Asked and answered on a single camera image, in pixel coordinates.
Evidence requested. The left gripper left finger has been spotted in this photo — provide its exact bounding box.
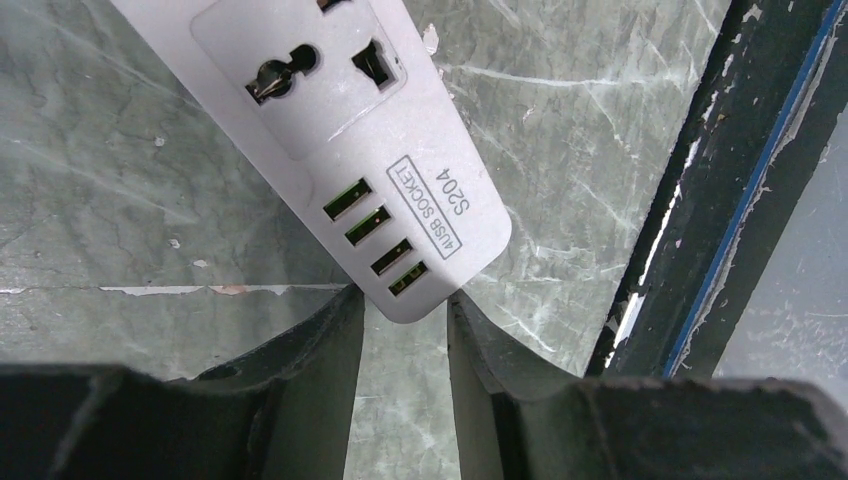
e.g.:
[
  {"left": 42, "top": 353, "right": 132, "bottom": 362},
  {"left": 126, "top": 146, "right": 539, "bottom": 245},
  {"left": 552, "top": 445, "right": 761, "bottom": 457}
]
[{"left": 1, "top": 286, "right": 365, "bottom": 479}]

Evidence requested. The white power strip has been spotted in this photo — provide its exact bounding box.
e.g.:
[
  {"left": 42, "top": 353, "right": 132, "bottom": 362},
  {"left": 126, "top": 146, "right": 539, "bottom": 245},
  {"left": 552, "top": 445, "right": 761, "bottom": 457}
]
[{"left": 116, "top": 0, "right": 512, "bottom": 323}]

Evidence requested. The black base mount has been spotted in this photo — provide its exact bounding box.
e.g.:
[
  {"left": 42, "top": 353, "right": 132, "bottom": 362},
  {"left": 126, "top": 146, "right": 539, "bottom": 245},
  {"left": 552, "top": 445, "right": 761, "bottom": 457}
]
[{"left": 586, "top": 1, "right": 847, "bottom": 377}]

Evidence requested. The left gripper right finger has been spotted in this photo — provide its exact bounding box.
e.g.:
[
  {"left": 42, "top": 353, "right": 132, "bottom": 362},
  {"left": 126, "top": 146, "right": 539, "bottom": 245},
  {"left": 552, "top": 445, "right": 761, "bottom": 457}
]
[{"left": 447, "top": 291, "right": 847, "bottom": 479}]

